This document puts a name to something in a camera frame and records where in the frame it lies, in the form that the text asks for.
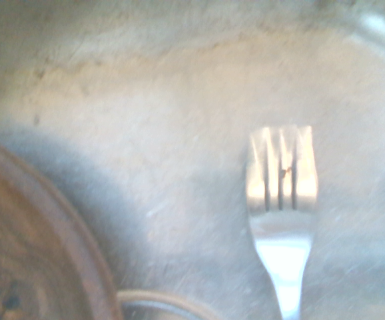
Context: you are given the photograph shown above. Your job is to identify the silver metal fork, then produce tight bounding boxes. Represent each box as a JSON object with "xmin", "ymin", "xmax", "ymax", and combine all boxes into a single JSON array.
[{"xmin": 245, "ymin": 124, "xmax": 320, "ymax": 320}]

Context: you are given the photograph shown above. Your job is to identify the stainless steel double sink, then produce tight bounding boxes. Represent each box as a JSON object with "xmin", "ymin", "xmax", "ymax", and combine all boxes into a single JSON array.
[{"xmin": 0, "ymin": 0, "xmax": 385, "ymax": 320}]

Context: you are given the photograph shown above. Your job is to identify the brown wooden bowl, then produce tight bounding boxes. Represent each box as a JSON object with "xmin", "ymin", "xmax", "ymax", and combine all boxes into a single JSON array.
[{"xmin": 0, "ymin": 135, "xmax": 124, "ymax": 320}]

